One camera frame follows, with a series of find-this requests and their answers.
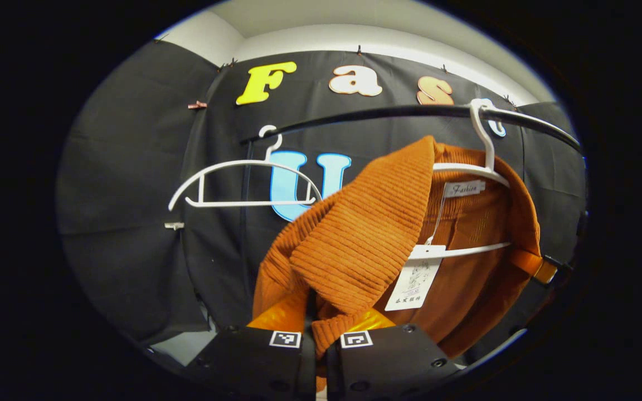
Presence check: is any white plastic clothes hanger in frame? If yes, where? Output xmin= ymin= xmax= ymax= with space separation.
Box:
xmin=168 ymin=125 xmax=323 ymax=212
xmin=407 ymin=99 xmax=514 ymax=261

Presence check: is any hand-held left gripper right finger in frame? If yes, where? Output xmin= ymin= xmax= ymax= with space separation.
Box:
xmin=327 ymin=308 xmax=462 ymax=397

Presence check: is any black backdrop cloth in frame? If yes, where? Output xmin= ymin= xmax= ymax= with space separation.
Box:
xmin=56 ymin=39 xmax=588 ymax=349

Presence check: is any black clothes rack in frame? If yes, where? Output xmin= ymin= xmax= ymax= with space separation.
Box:
xmin=239 ymin=104 xmax=583 ymax=268

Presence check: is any orange knit cardigan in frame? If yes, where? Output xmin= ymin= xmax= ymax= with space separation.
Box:
xmin=251 ymin=135 xmax=544 ymax=390

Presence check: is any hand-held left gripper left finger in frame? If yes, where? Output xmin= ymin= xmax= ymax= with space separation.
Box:
xmin=187 ymin=290 xmax=317 ymax=399

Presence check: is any white paper garment tag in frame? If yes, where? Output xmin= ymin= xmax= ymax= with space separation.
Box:
xmin=385 ymin=244 xmax=448 ymax=312

